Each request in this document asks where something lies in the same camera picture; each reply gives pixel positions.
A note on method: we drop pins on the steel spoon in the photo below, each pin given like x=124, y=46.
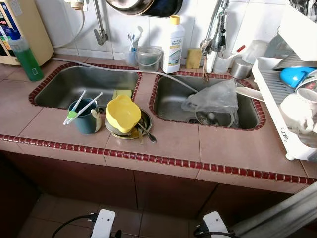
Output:
x=149, y=135

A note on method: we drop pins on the steel fork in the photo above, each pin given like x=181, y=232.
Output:
x=138, y=134

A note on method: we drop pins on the yellow plastic bowl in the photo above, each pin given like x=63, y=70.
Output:
x=123, y=113

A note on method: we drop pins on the stainless steel plate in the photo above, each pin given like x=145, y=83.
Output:
x=115, y=133

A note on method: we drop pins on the teal mug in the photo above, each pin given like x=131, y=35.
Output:
x=81, y=125

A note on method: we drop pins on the chrome kitchen faucet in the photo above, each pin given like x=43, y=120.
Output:
x=218, y=29

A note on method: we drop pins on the white ceramic teapot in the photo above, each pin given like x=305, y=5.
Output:
x=297, y=111

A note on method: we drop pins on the white plate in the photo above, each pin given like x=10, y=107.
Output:
x=309, y=82

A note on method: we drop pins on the blue bowl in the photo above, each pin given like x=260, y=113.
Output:
x=294, y=77

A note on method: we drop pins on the white dish rack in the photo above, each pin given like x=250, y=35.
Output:
x=270, y=94

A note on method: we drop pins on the steel dish in rack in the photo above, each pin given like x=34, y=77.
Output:
x=292, y=62

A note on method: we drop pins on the white ladle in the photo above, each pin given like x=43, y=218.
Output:
x=250, y=93

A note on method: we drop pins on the small steel cup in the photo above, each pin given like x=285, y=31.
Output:
x=241, y=69

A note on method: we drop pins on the white cutlery holder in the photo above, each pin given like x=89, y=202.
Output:
x=299, y=29

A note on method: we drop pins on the clear plastic container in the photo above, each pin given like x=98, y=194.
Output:
x=256, y=49

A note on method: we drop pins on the grey white bar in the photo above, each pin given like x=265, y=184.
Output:
x=277, y=213

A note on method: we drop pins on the clear plastic bag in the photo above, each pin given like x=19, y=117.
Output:
x=213, y=99

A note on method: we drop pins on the white plastic jug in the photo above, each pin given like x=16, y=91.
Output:
x=223, y=62

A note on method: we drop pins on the mustard yellow sponge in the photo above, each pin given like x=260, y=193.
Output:
x=193, y=58

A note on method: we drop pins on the stainless steel sink basin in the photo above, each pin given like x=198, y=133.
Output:
x=84, y=84
x=171, y=106

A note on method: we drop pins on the white detergent bottle yellow cap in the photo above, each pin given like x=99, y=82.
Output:
x=173, y=47

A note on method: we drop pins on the clear small bucket with scourer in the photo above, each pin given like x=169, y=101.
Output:
x=149, y=58

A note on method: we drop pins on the hanging dark pan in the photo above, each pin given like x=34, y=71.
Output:
x=166, y=7

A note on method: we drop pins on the clear plastic toothbrush cup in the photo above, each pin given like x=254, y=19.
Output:
x=131, y=58

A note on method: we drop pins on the white toothbrush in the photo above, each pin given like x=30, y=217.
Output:
x=138, y=35

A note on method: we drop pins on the yellow green dish sponge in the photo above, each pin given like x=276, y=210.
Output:
x=122, y=93

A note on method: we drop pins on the blue toothbrush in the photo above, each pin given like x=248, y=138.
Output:
x=132, y=42

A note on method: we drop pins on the hanging steel wok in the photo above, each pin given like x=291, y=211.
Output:
x=126, y=5

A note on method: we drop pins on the green dish soap bottle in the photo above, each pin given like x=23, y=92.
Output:
x=27, y=62

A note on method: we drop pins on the beige water filter appliance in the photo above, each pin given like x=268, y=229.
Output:
x=29, y=29

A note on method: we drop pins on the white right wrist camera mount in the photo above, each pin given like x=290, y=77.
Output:
x=216, y=224

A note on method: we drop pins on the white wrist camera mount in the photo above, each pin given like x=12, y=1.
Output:
x=103, y=223
x=216, y=224

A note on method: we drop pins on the metal wall tap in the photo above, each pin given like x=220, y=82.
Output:
x=100, y=29

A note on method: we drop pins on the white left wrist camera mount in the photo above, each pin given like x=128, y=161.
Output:
x=103, y=223

